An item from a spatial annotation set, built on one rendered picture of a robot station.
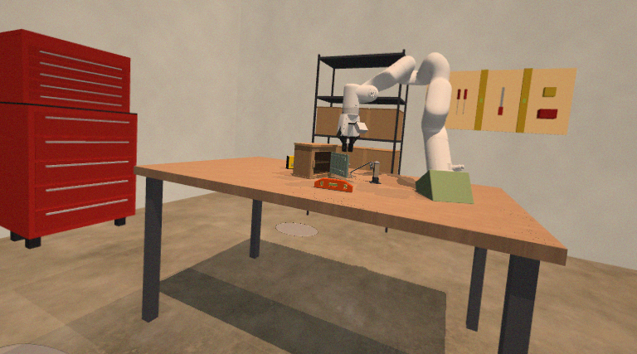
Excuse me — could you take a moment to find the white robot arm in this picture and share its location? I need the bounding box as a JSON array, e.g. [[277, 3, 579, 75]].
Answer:
[[342, 53, 464, 172]]

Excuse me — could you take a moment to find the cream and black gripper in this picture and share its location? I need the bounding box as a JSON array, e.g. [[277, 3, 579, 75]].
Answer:
[[336, 113, 360, 153]]

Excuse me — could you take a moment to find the orange spirit level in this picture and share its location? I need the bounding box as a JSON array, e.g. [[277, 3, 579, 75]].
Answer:
[[314, 178, 353, 192]]

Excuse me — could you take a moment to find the brown wooden cabinet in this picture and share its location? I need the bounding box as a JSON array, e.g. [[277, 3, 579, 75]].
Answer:
[[293, 143, 350, 179]]

